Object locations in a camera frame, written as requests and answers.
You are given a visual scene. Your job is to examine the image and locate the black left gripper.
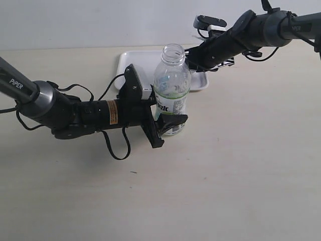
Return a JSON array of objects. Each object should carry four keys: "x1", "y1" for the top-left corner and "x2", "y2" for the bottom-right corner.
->
[{"x1": 77, "y1": 64, "x2": 188, "y2": 148}]

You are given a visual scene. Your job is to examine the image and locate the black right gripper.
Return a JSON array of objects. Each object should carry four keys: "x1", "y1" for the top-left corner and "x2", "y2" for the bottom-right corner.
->
[{"x1": 185, "y1": 31, "x2": 245, "y2": 72}]

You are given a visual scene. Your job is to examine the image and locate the clear plastic drink bottle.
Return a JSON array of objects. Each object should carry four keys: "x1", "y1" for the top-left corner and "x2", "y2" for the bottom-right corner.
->
[{"x1": 153, "y1": 44, "x2": 192, "y2": 119}]

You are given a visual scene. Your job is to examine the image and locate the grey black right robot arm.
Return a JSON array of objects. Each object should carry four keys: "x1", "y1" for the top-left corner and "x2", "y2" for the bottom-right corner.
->
[{"x1": 185, "y1": 9, "x2": 320, "y2": 72}]

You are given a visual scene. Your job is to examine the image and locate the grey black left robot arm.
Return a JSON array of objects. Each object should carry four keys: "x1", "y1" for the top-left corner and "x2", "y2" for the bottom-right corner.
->
[{"x1": 1, "y1": 59, "x2": 188, "y2": 148}]

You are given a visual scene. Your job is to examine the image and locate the white plastic tray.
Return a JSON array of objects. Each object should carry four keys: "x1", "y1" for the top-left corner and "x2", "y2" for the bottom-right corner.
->
[{"x1": 114, "y1": 50, "x2": 210, "y2": 92}]

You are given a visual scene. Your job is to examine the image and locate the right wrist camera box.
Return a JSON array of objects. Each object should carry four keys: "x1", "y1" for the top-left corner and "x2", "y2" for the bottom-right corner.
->
[{"x1": 193, "y1": 15, "x2": 227, "y2": 39}]

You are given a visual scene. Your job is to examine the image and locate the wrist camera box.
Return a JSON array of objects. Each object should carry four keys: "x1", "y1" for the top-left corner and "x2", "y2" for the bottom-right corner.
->
[
  {"x1": 193, "y1": 15, "x2": 227, "y2": 39},
  {"x1": 133, "y1": 64, "x2": 152, "y2": 100}
]

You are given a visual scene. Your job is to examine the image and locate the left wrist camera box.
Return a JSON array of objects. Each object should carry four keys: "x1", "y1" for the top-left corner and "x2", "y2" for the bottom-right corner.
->
[{"x1": 133, "y1": 64, "x2": 152, "y2": 100}]

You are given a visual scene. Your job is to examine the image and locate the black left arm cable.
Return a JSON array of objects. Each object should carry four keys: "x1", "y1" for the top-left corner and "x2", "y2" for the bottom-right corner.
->
[{"x1": 0, "y1": 73, "x2": 131, "y2": 160}]

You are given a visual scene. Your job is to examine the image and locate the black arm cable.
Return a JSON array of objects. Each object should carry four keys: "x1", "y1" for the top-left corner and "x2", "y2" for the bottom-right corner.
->
[
  {"x1": 0, "y1": 73, "x2": 131, "y2": 160},
  {"x1": 195, "y1": 0, "x2": 321, "y2": 63}
]

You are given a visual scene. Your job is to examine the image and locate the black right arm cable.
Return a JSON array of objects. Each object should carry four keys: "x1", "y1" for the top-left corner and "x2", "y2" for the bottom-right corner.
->
[{"x1": 195, "y1": 0, "x2": 321, "y2": 63}]

